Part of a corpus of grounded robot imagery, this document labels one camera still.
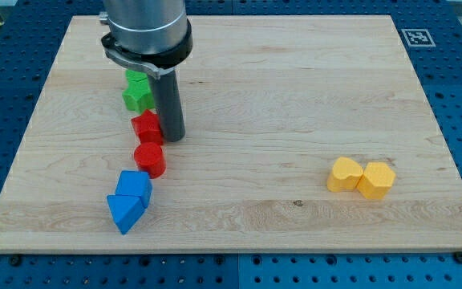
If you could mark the yellow heart block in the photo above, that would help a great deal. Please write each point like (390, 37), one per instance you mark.
(344, 175)

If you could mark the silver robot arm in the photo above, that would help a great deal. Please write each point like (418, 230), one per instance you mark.
(149, 36)

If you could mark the red star block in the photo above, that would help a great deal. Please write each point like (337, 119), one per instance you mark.
(147, 128)

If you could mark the green block behind star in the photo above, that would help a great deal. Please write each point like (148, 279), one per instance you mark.
(135, 76)

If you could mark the wooden board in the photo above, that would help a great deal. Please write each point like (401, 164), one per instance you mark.
(270, 103)

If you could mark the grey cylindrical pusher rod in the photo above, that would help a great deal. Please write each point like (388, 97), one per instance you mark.
(166, 98)

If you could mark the red cylinder block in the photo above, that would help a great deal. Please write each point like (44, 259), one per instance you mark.
(149, 157)

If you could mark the blue cube block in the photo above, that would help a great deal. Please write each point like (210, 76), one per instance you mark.
(135, 183)

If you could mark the blue triangle block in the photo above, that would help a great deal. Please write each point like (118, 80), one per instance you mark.
(125, 211)

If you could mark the yellow hexagon block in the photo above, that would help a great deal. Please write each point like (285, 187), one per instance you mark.
(377, 180)

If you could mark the white fiducial marker tag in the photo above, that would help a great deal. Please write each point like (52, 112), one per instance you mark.
(417, 37)

